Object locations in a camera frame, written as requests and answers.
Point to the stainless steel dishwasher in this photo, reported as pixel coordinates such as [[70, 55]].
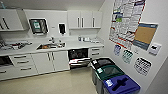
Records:
[[79, 58]]

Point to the blue labelled bottle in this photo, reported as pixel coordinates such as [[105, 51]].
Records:
[[80, 38]]

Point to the white narrow drawer unit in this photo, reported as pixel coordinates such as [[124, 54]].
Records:
[[96, 52]]

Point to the stainless steel sink basin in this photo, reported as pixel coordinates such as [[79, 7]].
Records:
[[50, 46]]

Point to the white sink base cabinet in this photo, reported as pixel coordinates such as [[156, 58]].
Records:
[[51, 61]]

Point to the orange bowl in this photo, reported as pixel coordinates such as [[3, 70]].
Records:
[[44, 46]]

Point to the bulletin board with papers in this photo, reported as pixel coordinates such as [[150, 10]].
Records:
[[125, 21]]

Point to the steel paper towel dispenser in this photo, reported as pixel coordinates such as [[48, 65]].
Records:
[[38, 26]]

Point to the grey bin blue lid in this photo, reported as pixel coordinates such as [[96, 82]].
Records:
[[121, 86]]

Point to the brown cork notice board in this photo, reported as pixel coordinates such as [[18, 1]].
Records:
[[145, 35]]

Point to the dish drying rack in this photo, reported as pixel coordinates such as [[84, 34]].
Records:
[[16, 45]]

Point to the black built-in microwave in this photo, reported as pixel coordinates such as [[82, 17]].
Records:
[[5, 61]]

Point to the small teal bottle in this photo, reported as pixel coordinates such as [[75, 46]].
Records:
[[2, 5]]

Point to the white three-door wall cabinet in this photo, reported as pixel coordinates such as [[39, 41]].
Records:
[[85, 19]]

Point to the white wall box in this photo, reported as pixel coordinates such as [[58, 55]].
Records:
[[154, 49]]

